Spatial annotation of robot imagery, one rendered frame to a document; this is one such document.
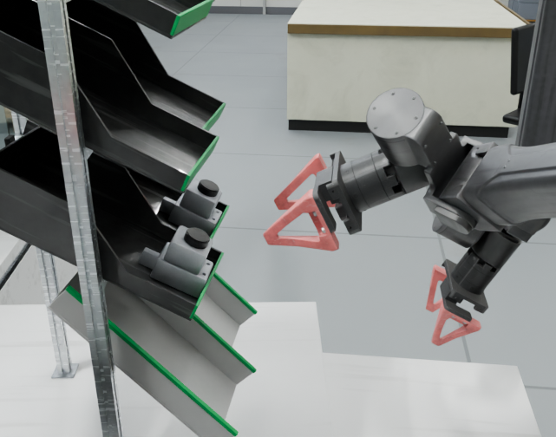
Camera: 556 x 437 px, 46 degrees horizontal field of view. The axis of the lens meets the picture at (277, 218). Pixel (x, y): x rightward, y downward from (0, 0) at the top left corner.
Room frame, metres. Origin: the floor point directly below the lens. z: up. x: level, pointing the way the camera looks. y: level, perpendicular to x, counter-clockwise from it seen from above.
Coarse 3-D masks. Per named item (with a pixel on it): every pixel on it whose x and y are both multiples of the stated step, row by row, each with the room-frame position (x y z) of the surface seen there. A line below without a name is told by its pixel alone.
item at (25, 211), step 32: (0, 160) 0.71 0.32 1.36; (32, 160) 0.80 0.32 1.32; (96, 160) 0.78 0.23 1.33; (0, 192) 0.67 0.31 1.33; (32, 192) 0.66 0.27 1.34; (64, 192) 0.79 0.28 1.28; (96, 192) 0.78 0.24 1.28; (128, 192) 0.78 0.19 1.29; (0, 224) 0.67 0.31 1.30; (32, 224) 0.66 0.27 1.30; (64, 224) 0.66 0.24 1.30; (96, 224) 0.75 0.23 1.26; (128, 224) 0.77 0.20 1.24; (160, 224) 0.77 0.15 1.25; (64, 256) 0.66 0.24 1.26; (128, 256) 0.71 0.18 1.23; (128, 288) 0.64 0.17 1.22; (160, 288) 0.64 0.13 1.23
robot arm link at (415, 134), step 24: (384, 96) 0.63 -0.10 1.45; (408, 96) 0.62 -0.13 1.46; (384, 120) 0.61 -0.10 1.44; (408, 120) 0.60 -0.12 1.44; (432, 120) 0.59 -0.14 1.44; (384, 144) 0.60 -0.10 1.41; (408, 144) 0.60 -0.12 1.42; (432, 144) 0.59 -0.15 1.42; (456, 144) 0.62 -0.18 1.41; (480, 144) 0.63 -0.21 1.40; (432, 168) 0.60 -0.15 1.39; (456, 168) 0.64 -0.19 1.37; (432, 192) 0.61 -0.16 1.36; (456, 216) 0.58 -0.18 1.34
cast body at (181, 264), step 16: (176, 240) 0.68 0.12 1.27; (192, 240) 0.68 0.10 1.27; (208, 240) 0.69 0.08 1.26; (144, 256) 0.70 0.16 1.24; (160, 256) 0.68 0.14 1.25; (176, 256) 0.68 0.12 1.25; (192, 256) 0.67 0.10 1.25; (160, 272) 0.68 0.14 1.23; (176, 272) 0.68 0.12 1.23; (192, 272) 0.67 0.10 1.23; (208, 272) 0.69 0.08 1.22; (176, 288) 0.68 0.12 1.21; (192, 288) 0.67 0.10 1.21
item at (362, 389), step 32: (352, 384) 0.92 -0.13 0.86; (384, 384) 0.92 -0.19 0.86; (416, 384) 0.92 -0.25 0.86; (448, 384) 0.92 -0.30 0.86; (480, 384) 0.92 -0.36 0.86; (512, 384) 0.92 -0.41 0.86; (352, 416) 0.84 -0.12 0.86; (384, 416) 0.84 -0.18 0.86; (416, 416) 0.84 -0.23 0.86; (448, 416) 0.84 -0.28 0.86; (480, 416) 0.84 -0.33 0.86; (512, 416) 0.84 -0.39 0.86
